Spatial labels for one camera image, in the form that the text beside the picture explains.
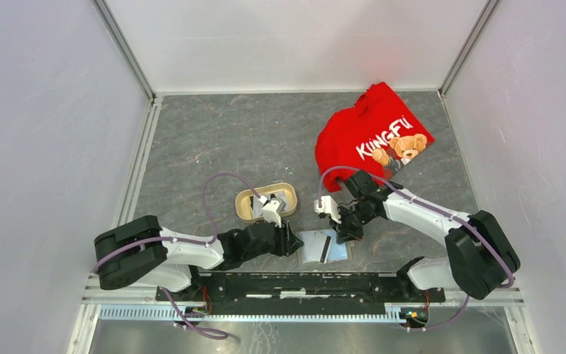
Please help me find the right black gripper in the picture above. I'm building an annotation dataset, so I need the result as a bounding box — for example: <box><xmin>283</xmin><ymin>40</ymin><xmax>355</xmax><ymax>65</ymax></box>
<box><xmin>328</xmin><ymin>199</ymin><xmax>376</xmax><ymax>244</ymax></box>

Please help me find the silver VIP credit card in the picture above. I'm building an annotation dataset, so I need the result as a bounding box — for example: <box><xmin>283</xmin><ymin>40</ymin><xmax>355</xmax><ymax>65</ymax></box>
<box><xmin>312</xmin><ymin>232</ymin><xmax>332</xmax><ymax>263</ymax></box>

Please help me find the beige oval tray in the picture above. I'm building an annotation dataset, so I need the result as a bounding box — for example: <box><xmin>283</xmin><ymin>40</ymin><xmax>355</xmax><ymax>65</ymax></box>
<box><xmin>235</xmin><ymin>182</ymin><xmax>298</xmax><ymax>223</ymax></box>

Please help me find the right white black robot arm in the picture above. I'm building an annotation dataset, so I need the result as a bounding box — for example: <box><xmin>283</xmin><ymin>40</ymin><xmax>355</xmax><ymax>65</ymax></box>
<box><xmin>315</xmin><ymin>170</ymin><xmax>520</xmax><ymax>301</ymax></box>

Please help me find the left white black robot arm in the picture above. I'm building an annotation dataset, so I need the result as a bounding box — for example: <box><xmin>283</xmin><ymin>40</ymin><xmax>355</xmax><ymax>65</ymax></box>
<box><xmin>92</xmin><ymin>215</ymin><xmax>304</xmax><ymax>301</ymax></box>

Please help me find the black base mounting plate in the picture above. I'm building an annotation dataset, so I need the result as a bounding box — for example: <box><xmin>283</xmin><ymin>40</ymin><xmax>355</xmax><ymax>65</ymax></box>
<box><xmin>172</xmin><ymin>271</ymin><xmax>446</xmax><ymax>316</ymax></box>

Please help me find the red kung fu t-shirt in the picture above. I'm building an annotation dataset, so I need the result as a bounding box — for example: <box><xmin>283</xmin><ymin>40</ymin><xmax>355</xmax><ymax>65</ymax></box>
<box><xmin>315</xmin><ymin>83</ymin><xmax>435</xmax><ymax>192</ymax></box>

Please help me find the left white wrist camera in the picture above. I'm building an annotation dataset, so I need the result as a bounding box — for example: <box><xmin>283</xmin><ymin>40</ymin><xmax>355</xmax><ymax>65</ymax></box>
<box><xmin>259</xmin><ymin>195</ymin><xmax>286</xmax><ymax>228</ymax></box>

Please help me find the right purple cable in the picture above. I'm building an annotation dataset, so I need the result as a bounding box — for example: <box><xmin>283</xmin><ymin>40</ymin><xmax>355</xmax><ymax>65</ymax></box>
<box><xmin>317</xmin><ymin>166</ymin><xmax>515</xmax><ymax>332</ymax></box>

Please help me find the aluminium frame rail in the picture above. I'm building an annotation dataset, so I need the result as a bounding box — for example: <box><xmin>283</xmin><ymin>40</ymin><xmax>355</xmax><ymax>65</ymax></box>
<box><xmin>83</xmin><ymin>272</ymin><xmax>525</xmax><ymax>325</ymax></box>

